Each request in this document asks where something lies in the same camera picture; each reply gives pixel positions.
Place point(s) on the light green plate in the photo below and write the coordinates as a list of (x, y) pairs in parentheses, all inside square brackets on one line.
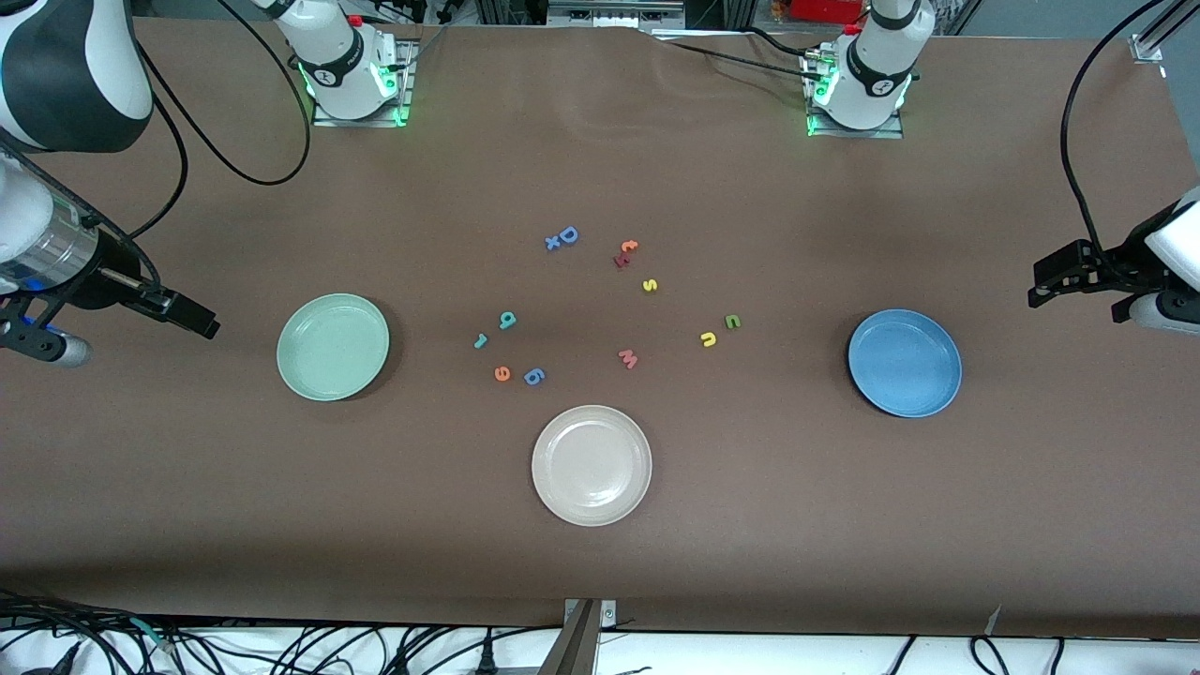
[(333, 347)]

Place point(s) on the pink foam letter w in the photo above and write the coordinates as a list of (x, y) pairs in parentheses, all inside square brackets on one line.
[(628, 359)]

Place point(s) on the red box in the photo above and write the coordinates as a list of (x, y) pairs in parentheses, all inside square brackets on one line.
[(825, 9)]

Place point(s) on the black power plug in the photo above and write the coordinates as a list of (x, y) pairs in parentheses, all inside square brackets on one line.
[(487, 661)]

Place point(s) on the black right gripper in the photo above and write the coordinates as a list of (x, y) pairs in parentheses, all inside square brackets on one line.
[(105, 280)]

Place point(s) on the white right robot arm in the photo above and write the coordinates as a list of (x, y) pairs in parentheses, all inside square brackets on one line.
[(56, 56)]

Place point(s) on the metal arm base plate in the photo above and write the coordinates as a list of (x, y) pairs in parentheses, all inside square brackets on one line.
[(361, 122), (858, 134)]

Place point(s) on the small metal bracket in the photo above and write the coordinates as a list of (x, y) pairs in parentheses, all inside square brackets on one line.
[(609, 614)]

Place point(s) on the blue plate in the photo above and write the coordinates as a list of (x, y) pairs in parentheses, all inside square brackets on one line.
[(905, 364)]

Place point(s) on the aluminium profile beam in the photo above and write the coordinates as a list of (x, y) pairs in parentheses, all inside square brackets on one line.
[(574, 647)]

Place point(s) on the grey power strip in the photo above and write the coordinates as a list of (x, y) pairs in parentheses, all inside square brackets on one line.
[(614, 14)]

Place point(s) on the beige white plate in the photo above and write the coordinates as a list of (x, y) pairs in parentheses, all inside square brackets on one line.
[(591, 466)]

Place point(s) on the aluminium corner profile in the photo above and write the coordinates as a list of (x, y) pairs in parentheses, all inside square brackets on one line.
[(1151, 42)]

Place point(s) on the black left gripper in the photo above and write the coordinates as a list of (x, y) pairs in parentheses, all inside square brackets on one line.
[(1122, 263)]

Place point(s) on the brown table cover sheet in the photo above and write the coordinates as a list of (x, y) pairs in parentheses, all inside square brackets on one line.
[(844, 525)]

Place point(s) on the blue foam letter g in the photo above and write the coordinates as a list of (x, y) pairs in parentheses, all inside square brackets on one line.
[(538, 380)]

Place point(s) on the blue foam letter D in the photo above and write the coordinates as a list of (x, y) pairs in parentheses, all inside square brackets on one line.
[(562, 235)]

